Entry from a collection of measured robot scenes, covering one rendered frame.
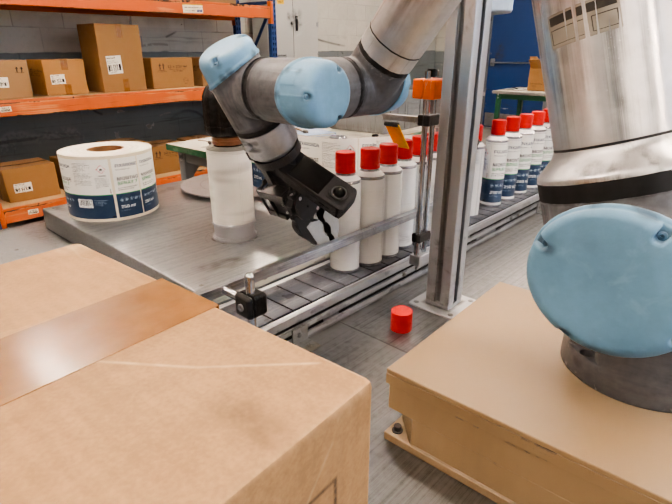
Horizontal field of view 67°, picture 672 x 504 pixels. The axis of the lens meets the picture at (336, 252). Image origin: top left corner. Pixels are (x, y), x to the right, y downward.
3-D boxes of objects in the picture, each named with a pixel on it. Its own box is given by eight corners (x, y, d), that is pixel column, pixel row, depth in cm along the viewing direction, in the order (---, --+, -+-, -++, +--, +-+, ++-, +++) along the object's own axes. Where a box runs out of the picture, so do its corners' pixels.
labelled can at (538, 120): (522, 184, 144) (533, 109, 136) (540, 187, 140) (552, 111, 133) (514, 187, 140) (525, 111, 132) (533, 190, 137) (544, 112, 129)
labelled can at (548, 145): (533, 179, 149) (544, 107, 141) (551, 182, 145) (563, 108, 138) (526, 182, 145) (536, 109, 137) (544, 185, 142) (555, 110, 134)
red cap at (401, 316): (392, 334, 78) (393, 315, 77) (388, 323, 81) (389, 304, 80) (414, 333, 78) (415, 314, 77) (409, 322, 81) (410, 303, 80)
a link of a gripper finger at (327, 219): (324, 231, 89) (304, 192, 83) (349, 239, 85) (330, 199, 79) (313, 243, 88) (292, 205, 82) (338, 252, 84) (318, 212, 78)
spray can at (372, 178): (372, 253, 95) (375, 144, 87) (387, 263, 91) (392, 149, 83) (348, 258, 93) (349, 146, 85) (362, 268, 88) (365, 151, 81)
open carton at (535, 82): (519, 90, 586) (523, 56, 572) (537, 88, 617) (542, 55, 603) (554, 92, 559) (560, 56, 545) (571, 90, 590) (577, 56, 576)
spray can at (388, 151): (376, 246, 98) (380, 140, 91) (402, 250, 96) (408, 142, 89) (366, 255, 94) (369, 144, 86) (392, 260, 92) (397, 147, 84)
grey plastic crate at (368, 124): (382, 118, 341) (383, 84, 332) (435, 123, 318) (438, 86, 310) (327, 128, 296) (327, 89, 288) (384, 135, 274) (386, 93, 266)
